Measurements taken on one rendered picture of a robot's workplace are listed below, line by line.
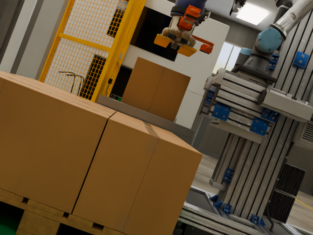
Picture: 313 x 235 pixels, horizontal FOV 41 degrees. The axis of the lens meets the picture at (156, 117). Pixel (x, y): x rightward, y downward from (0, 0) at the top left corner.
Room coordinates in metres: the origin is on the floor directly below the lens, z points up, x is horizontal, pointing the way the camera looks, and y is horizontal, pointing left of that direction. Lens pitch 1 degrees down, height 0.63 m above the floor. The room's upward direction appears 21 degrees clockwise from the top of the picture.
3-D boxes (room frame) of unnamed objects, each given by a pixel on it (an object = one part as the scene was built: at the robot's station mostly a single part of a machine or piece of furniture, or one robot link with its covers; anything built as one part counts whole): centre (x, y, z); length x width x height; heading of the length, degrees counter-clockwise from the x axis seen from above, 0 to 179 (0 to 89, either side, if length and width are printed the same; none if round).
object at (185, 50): (3.02, -0.03, 1.13); 0.34 x 0.10 x 0.05; 5
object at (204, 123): (3.50, -0.39, 0.50); 0.07 x 0.07 x 1.00; 4
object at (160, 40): (3.00, 0.16, 1.13); 0.34 x 0.10 x 0.05; 5
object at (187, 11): (2.41, 0.02, 1.24); 0.08 x 0.07 x 0.05; 5
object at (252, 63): (2.40, -0.43, 1.09); 0.15 x 0.15 x 0.10
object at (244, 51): (2.90, -0.43, 1.20); 0.13 x 0.12 x 0.14; 150
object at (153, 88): (3.24, 0.09, 0.75); 0.60 x 0.40 x 0.40; 2
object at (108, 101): (2.89, 0.07, 0.58); 0.70 x 0.03 x 0.06; 94
